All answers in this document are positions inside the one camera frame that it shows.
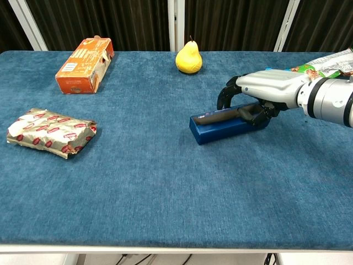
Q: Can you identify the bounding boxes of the orange carton box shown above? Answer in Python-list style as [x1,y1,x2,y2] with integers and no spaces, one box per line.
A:
[55,35,115,95]

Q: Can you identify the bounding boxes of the black ribbed partition panel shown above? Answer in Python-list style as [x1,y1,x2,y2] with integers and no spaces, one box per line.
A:
[282,0,353,54]
[184,0,290,52]
[0,0,31,52]
[26,0,170,52]

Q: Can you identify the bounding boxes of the silver snack packet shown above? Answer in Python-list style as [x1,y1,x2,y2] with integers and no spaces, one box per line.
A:
[308,48,353,77]

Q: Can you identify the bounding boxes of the dark blue box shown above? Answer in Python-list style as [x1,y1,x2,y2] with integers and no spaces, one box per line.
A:
[189,102,272,146]

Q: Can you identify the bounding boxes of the blue carpeted table top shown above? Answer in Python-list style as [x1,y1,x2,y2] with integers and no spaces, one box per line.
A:
[0,50,353,251]

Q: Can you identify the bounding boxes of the gold foil packet red print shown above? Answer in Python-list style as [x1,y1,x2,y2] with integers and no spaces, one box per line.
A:
[7,108,98,160]

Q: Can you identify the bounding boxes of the white partition frame post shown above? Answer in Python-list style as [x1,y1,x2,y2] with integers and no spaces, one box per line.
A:
[272,0,301,52]
[167,0,185,52]
[8,0,49,51]

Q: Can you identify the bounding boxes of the yellow rubber duck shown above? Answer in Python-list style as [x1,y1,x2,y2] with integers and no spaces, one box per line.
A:
[175,35,203,74]

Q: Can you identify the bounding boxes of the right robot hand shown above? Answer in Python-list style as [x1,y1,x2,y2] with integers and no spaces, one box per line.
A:
[217,68,311,130]

